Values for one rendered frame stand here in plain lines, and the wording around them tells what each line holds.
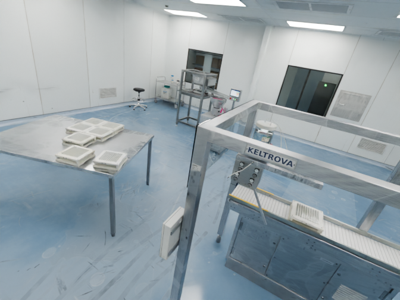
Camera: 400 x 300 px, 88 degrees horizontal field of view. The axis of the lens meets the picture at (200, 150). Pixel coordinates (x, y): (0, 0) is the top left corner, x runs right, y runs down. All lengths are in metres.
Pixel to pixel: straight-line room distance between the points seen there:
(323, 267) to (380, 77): 5.39
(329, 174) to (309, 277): 1.48
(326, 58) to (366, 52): 0.83
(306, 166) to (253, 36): 6.35
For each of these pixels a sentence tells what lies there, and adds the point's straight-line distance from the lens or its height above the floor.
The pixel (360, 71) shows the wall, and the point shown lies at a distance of 6.74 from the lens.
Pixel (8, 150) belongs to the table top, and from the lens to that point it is 2.75.
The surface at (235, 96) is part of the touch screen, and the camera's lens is 4.55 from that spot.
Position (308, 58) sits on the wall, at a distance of 6.72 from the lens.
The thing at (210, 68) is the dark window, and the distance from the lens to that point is 7.50.
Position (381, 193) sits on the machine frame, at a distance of 0.93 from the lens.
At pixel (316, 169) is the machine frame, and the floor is 1.66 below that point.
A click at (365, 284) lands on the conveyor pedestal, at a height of 0.62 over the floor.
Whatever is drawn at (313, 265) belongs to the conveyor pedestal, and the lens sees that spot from 2.15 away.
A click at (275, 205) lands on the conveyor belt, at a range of 2.01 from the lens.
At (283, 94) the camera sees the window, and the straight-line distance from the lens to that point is 6.80.
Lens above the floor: 1.99
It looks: 25 degrees down
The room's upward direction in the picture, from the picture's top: 10 degrees clockwise
